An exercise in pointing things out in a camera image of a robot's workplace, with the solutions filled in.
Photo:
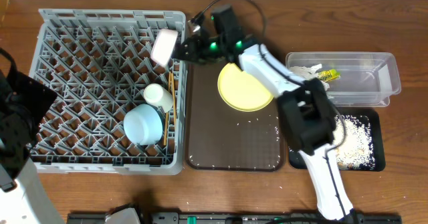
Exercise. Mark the black tray bin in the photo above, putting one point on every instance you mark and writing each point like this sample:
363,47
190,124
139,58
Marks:
374,120

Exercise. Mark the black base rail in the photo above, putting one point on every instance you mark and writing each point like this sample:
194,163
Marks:
177,217

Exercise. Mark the green snack wrapper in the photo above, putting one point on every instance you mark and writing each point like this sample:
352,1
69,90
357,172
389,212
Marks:
328,75

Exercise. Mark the cream white cup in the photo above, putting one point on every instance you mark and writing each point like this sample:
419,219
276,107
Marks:
158,96

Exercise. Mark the light blue bowl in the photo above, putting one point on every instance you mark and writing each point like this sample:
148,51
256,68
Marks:
143,125

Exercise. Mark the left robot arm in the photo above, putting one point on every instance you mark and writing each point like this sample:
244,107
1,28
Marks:
24,102

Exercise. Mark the pink bowl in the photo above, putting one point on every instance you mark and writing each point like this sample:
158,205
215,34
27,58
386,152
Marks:
163,47

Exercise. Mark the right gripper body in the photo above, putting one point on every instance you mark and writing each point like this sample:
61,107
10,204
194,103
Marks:
182,52

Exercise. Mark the grey plastic dishwasher rack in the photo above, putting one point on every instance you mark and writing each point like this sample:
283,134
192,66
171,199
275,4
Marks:
98,63

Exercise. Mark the white napkin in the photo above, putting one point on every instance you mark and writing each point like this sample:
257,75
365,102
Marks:
309,73

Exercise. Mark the clear plastic bin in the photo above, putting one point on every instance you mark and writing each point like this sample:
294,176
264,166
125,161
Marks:
366,78

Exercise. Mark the leftover rice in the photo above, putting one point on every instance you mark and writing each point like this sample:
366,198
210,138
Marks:
357,151

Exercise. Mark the dark brown serving tray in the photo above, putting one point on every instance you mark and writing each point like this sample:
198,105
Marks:
224,139

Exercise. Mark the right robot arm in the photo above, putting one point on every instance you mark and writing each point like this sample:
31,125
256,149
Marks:
307,117

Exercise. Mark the wooden chopstick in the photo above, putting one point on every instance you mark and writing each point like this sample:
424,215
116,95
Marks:
167,114
172,85

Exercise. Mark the yellow plate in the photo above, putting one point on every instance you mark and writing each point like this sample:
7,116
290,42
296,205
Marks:
242,91

